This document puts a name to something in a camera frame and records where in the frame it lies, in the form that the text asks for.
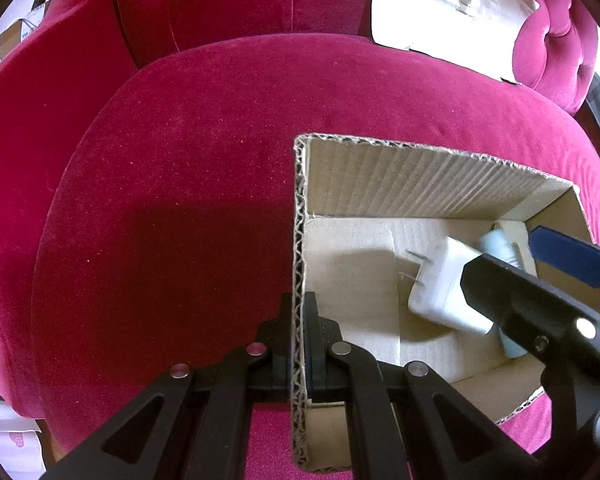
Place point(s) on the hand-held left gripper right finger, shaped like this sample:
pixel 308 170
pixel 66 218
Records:
pixel 312 332

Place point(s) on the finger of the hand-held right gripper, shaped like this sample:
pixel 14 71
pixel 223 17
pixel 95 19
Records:
pixel 565 252
pixel 520 300

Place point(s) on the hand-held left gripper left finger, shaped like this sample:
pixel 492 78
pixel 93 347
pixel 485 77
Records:
pixel 275 345

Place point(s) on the white power adapter with prongs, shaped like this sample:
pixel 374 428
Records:
pixel 440 285

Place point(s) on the cardboard box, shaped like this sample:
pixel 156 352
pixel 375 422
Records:
pixel 355 245

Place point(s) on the small white box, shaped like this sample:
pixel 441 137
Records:
pixel 517 237

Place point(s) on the light blue small bottle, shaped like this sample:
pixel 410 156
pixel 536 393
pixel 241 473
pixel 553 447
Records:
pixel 495 246

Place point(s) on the pink velvet armchair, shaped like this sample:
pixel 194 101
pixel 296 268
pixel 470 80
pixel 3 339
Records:
pixel 190 170

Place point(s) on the white bag with pink print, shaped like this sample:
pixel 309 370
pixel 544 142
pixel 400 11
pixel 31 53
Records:
pixel 10 440

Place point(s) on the white cardboard sheet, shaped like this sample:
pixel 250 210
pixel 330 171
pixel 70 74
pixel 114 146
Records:
pixel 430 5

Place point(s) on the stacked boxes in background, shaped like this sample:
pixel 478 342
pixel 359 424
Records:
pixel 15 30

